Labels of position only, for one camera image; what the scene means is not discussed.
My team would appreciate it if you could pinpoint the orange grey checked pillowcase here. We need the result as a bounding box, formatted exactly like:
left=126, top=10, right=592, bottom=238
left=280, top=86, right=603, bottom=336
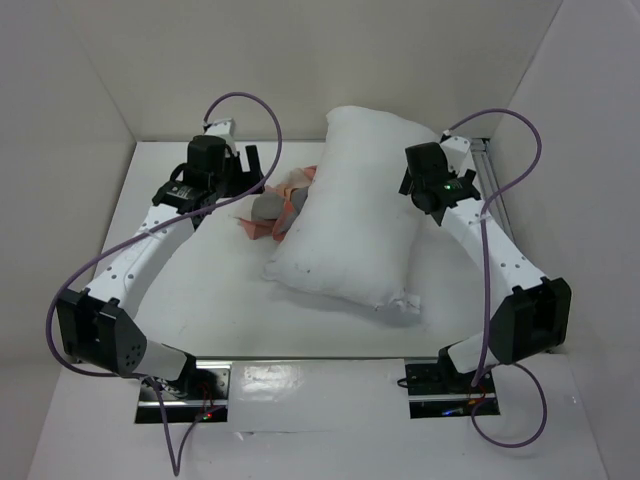
left=237, top=165, right=317, bottom=242

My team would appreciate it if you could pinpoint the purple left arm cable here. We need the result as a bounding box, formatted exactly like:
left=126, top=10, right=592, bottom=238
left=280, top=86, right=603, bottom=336
left=45, top=92, right=284, bottom=476

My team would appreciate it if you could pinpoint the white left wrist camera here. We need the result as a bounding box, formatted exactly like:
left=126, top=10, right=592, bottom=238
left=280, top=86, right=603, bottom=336
left=203, top=118, right=237, bottom=154

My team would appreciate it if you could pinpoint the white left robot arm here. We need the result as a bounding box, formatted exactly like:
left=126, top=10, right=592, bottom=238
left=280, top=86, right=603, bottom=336
left=55, top=135, right=264, bottom=399

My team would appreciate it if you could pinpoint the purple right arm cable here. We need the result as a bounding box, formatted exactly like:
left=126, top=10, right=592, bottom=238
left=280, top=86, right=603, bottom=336
left=447, top=107, right=549, bottom=445

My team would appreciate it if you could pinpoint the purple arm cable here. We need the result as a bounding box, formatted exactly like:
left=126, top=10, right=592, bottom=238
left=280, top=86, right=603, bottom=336
left=447, top=107, right=549, bottom=445
left=45, top=92, right=284, bottom=476

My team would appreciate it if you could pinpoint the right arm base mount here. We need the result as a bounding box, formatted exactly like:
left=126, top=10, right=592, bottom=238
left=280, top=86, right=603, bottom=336
left=396, top=359, right=500, bottom=419

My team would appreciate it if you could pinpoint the white pillow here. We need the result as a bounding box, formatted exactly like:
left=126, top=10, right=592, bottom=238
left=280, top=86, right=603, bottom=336
left=263, top=106, right=437, bottom=314

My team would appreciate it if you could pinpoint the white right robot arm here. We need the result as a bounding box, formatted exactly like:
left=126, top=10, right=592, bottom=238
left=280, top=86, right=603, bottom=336
left=400, top=137, right=572, bottom=392

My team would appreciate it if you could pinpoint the aluminium rail frame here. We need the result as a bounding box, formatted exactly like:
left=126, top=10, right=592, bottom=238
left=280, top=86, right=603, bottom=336
left=471, top=138, right=514, bottom=240

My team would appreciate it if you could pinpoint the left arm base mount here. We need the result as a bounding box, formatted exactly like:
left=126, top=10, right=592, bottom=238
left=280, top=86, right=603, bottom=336
left=134, top=359, right=232, bottom=425

